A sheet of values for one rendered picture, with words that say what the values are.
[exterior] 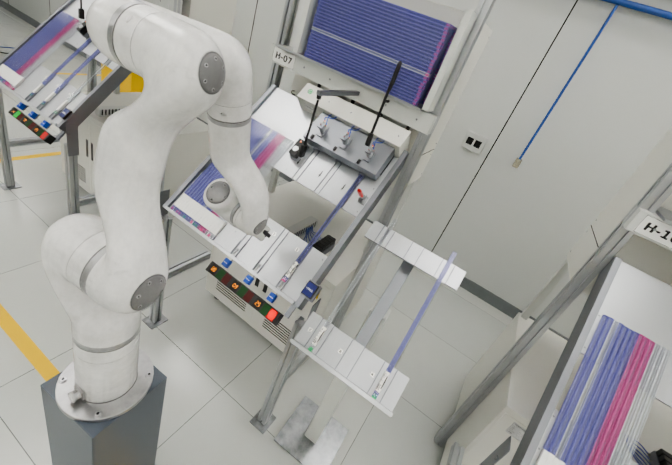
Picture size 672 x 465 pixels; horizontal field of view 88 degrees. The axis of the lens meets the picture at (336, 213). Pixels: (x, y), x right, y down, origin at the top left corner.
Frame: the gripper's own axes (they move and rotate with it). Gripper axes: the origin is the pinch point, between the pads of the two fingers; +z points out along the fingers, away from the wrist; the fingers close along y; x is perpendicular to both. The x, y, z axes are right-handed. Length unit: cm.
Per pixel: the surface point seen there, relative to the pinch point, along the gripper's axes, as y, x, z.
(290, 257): 7.6, -0.7, 14.6
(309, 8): -36, 79, -12
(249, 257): -5.2, -9.2, 14.3
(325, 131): -9.7, 46.5, 9.4
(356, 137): 2, 51, 10
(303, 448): 44, -61, 66
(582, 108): 76, 183, 97
